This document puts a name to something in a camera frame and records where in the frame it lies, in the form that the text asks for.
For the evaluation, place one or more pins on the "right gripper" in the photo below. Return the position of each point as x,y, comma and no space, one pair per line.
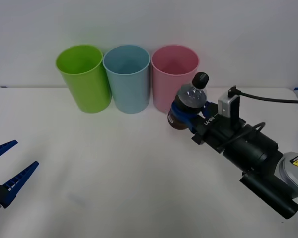
212,129

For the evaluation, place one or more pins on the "dark drink bottle black cap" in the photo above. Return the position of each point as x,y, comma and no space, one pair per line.
191,96

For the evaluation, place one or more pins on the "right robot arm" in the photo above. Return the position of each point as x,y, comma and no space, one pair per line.
258,151

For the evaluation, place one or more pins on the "pink plastic bin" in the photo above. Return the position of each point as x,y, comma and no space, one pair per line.
164,89

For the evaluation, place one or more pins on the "pale blue plastic bin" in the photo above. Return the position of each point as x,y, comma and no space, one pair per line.
130,94

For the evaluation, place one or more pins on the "green plastic bin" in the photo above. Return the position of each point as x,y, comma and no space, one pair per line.
88,91

